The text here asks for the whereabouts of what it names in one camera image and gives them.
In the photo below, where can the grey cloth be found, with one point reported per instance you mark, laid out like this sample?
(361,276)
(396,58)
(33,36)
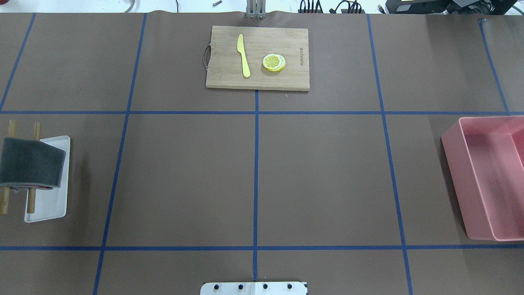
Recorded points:
(30,164)

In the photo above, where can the yellow plastic knife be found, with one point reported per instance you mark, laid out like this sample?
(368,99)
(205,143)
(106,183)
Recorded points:
(241,50)

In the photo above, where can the yellow lemon slice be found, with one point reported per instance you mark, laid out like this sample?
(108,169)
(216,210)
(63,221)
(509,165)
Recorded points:
(274,62)

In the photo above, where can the wooden cutting board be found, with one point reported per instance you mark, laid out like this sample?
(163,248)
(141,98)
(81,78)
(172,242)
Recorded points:
(224,69)

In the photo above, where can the brown table mat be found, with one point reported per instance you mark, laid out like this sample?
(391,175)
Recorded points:
(172,185)

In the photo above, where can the black power strip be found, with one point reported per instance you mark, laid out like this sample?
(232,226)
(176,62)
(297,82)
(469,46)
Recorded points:
(342,7)

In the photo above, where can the white rectangular tray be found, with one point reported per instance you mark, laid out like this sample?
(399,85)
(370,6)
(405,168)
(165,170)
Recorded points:
(52,204)

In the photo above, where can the pink plastic bin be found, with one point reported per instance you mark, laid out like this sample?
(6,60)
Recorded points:
(485,159)

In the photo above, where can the metal camera post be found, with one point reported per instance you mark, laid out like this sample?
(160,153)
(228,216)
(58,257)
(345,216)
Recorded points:
(256,9)

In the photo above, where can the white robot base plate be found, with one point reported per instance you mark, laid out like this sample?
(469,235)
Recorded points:
(254,288)

